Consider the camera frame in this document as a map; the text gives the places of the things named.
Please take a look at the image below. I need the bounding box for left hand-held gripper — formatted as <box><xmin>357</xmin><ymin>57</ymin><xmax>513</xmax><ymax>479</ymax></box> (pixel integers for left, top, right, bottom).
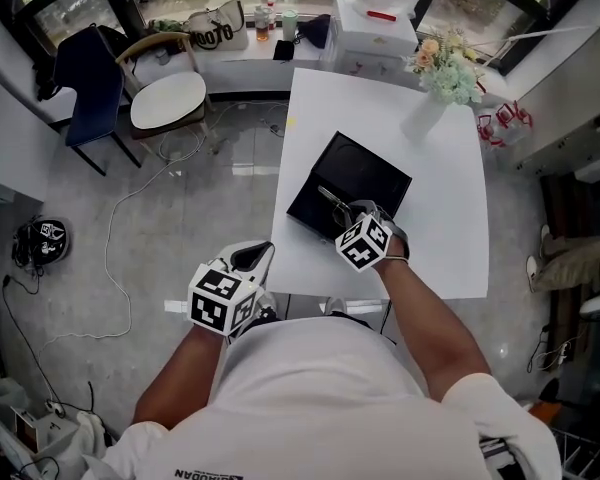
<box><xmin>186</xmin><ymin>239</ymin><xmax>276</xmax><ymax>341</ymax></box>

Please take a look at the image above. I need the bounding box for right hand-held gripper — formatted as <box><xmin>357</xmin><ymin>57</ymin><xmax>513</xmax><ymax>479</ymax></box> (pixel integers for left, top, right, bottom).
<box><xmin>329</xmin><ymin>197</ymin><xmax>411</xmax><ymax>273</ymax></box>

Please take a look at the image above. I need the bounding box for metal tool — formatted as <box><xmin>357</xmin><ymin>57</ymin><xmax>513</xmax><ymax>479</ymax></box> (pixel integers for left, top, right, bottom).
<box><xmin>317</xmin><ymin>184</ymin><xmax>352</xmax><ymax>219</ymax></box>

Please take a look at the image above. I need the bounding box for black box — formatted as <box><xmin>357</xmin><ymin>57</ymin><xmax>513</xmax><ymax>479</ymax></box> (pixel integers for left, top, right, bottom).
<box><xmin>285</xmin><ymin>130</ymin><xmax>414</xmax><ymax>243</ymax></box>

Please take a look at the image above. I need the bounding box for person's right forearm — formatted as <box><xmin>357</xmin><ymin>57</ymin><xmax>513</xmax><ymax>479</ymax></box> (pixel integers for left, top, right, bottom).
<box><xmin>376</xmin><ymin>256</ymin><xmax>492</xmax><ymax>405</ymax></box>

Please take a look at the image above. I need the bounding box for person's left forearm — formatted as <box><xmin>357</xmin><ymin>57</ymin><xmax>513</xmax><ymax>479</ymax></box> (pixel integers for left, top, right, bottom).
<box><xmin>131</xmin><ymin>324</ymin><xmax>232</xmax><ymax>427</ymax></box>

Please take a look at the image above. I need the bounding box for person's left shoe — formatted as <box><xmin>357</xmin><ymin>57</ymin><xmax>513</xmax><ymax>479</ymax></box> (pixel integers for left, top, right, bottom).
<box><xmin>249</xmin><ymin>291</ymin><xmax>282</xmax><ymax>325</ymax></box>

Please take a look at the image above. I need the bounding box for person's shoe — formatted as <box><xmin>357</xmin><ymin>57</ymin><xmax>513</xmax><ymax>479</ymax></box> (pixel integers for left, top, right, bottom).
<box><xmin>249</xmin><ymin>291</ymin><xmax>282</xmax><ymax>325</ymax></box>
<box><xmin>323</xmin><ymin>295</ymin><xmax>350</xmax><ymax>318</ymax></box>

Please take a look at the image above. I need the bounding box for white table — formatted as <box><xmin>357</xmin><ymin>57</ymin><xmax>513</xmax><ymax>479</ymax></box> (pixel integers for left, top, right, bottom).
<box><xmin>269</xmin><ymin>66</ymin><xmax>491</xmax><ymax>300</ymax></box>

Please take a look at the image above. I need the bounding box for person's right shoe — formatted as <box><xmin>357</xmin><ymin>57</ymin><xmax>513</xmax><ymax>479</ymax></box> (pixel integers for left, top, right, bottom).
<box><xmin>323</xmin><ymin>295</ymin><xmax>350</xmax><ymax>318</ymax></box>

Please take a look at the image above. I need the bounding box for white vase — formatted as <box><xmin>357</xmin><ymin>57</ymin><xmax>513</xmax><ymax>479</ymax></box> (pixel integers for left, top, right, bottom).
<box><xmin>398</xmin><ymin>91</ymin><xmax>450</xmax><ymax>143</ymax></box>

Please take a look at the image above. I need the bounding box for person's white shirt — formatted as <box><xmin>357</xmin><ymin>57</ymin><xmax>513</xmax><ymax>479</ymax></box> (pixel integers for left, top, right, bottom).
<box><xmin>81</xmin><ymin>314</ymin><xmax>562</xmax><ymax>480</ymax></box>

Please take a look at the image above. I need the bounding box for pastel flower bouquet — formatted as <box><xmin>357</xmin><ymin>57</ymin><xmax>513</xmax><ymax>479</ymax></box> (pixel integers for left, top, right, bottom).
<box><xmin>408</xmin><ymin>28</ymin><xmax>487</xmax><ymax>107</ymax></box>

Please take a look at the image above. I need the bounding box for white water dispenser box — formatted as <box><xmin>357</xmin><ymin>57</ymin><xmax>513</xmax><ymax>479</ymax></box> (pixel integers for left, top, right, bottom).
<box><xmin>333</xmin><ymin>0</ymin><xmax>420</xmax><ymax>75</ymax></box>

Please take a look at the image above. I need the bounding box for wooden chair with white seat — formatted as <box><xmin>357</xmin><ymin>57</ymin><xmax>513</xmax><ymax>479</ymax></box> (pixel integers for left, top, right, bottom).
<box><xmin>114</xmin><ymin>31</ymin><xmax>215</xmax><ymax>158</ymax></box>

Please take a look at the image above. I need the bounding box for black cloth bundle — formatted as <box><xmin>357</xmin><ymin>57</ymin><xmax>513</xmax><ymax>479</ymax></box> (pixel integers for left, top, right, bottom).
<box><xmin>297</xmin><ymin>13</ymin><xmax>333</xmax><ymax>50</ymax></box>

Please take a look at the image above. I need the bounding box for pale green cup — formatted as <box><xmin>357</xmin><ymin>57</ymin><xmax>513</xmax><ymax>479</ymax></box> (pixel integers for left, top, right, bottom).
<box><xmin>280</xmin><ymin>8</ymin><xmax>301</xmax><ymax>45</ymax></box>

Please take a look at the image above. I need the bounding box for bottle with brown liquid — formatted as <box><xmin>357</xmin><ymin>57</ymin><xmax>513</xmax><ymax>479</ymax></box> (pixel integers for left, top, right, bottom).
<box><xmin>253</xmin><ymin>4</ymin><xmax>275</xmax><ymax>45</ymax></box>

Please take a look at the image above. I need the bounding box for cream tote bag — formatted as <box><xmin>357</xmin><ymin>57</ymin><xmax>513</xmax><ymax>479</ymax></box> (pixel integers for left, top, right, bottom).
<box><xmin>186</xmin><ymin>0</ymin><xmax>250</xmax><ymax>52</ymax></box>

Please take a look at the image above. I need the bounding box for blue chair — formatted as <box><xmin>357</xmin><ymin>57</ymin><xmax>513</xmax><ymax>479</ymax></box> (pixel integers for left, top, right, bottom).
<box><xmin>53</xmin><ymin>24</ymin><xmax>143</xmax><ymax>178</ymax></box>

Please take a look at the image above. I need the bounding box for cardboard box with red panel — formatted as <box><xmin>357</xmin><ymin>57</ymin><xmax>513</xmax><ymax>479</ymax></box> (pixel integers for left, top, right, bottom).
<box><xmin>8</xmin><ymin>406</ymin><xmax>43</xmax><ymax>455</ymax></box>

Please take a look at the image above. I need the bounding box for white floor cable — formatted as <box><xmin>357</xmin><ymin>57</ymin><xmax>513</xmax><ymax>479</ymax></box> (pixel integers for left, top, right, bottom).
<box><xmin>38</xmin><ymin>101</ymin><xmax>291</xmax><ymax>354</ymax></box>

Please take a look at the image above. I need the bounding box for pack of red-handled bottles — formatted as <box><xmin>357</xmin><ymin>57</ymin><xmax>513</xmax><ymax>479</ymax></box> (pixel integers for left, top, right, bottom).
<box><xmin>476</xmin><ymin>99</ymin><xmax>535</xmax><ymax>150</ymax></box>

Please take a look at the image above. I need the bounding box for black floor cable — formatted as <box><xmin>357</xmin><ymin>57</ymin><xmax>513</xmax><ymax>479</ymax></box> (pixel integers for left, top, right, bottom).
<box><xmin>1</xmin><ymin>271</ymin><xmax>97</xmax><ymax>414</ymax></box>

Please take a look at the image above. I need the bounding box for black window frame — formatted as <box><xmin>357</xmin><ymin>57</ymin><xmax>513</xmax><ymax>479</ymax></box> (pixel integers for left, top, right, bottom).
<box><xmin>9</xmin><ymin>0</ymin><xmax>579</xmax><ymax>77</ymax></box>

